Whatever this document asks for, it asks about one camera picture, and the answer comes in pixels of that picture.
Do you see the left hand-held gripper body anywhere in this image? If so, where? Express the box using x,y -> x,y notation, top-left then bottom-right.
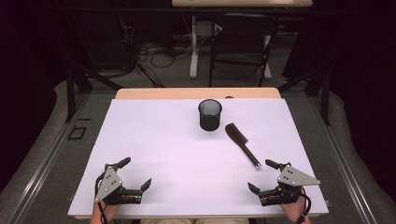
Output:
93,162 -> 144,206

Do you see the person's left hand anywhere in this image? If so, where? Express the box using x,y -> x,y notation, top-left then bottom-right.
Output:
92,194 -> 139,219

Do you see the aluminium floor rail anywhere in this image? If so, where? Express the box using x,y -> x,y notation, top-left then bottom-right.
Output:
307,92 -> 379,224
8,92 -> 92,224

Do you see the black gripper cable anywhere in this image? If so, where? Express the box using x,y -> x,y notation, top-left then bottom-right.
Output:
295,186 -> 313,224
93,170 -> 110,224

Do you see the bundle of floor cables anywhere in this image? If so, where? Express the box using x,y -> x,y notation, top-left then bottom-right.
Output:
116,13 -> 194,89

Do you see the white board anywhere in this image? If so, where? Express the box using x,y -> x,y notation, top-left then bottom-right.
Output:
67,98 -> 330,217

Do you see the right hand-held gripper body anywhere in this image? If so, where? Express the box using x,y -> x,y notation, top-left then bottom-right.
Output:
257,161 -> 321,207

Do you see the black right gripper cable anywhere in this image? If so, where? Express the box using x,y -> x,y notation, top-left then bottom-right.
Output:
295,186 -> 313,224

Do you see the black folding chair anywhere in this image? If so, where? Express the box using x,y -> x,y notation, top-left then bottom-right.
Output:
207,12 -> 279,88

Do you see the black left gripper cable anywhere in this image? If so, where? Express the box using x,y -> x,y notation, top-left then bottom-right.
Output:
93,170 -> 110,224

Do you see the grey box under desk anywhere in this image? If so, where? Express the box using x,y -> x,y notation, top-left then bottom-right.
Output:
195,21 -> 224,39

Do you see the person's right hand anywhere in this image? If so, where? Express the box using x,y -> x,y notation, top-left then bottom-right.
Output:
278,186 -> 310,219

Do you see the black mesh cup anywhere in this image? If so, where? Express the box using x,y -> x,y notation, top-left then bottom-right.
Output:
197,98 -> 223,133

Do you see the wooden table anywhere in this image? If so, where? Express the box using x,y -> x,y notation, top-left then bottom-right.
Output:
67,87 -> 330,220

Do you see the black metal stand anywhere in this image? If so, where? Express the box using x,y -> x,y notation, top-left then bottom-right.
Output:
276,65 -> 332,127
64,64 -> 125,124

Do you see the black comb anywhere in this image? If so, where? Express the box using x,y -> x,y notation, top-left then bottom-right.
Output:
224,122 -> 262,171

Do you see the white desk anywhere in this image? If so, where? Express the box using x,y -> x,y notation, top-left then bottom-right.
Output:
171,0 -> 314,80

